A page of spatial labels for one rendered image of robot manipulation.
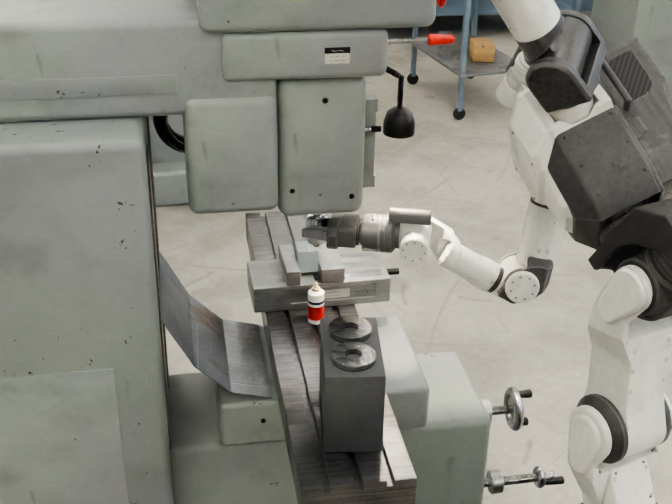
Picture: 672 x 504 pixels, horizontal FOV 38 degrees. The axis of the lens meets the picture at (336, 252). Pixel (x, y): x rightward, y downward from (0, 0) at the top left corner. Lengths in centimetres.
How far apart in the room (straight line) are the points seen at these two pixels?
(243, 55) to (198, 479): 103
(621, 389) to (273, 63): 94
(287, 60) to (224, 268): 276
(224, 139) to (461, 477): 109
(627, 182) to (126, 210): 95
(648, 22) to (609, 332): 470
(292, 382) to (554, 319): 233
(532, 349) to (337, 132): 226
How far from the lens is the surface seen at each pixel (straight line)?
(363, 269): 253
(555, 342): 424
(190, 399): 253
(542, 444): 367
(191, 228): 506
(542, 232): 224
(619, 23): 663
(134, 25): 197
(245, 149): 205
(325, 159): 210
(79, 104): 202
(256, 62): 199
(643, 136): 193
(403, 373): 241
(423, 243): 219
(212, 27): 195
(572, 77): 180
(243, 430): 235
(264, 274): 251
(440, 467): 254
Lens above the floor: 226
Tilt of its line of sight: 28 degrees down
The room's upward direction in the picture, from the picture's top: 1 degrees clockwise
